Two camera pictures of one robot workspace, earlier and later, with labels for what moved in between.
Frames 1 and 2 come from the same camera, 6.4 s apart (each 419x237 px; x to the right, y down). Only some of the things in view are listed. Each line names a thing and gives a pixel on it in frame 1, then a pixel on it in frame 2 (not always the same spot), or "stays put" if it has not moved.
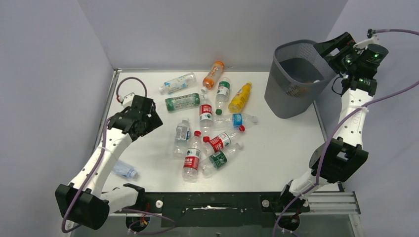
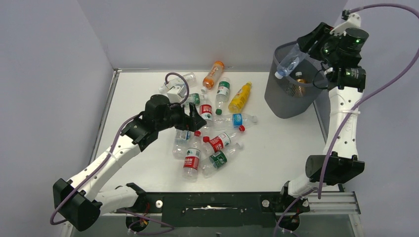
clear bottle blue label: (234, 121) stays put
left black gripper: (153, 123) -> (193, 122)
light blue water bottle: (121, 168) -> (288, 63)
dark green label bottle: (220, 158) stays put
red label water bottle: (206, 120) stays put
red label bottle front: (191, 160) stays put
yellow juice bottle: (236, 105) stays put
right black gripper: (342, 43) -> (310, 41)
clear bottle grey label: (182, 138) stays put
